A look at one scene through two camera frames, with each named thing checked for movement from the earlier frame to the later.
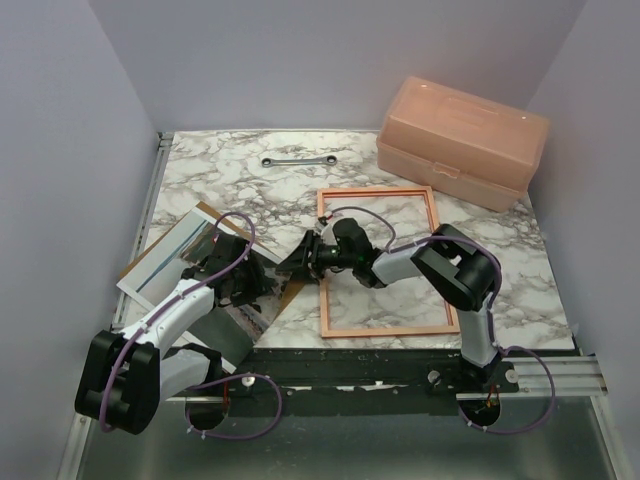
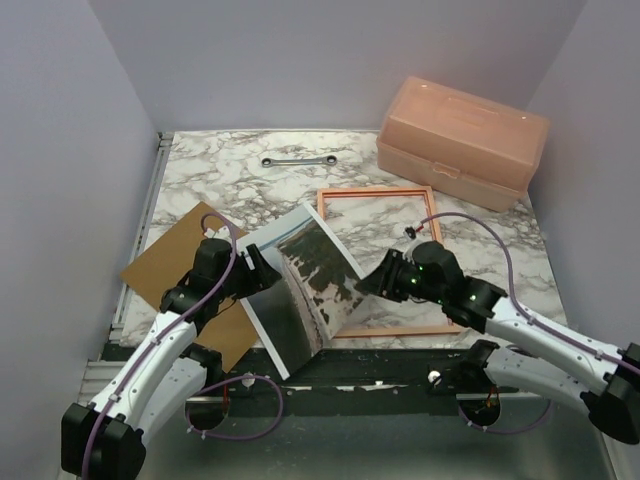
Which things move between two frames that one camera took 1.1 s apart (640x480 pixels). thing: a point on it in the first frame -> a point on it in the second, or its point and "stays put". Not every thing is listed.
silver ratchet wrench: x=329 y=160 stays put
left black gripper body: x=250 y=277 stays put
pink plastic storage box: x=460 y=145 stays put
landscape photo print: x=232 y=331 -> x=298 y=314
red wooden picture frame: x=393 y=331 stays put
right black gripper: x=300 y=264 -> x=383 y=279
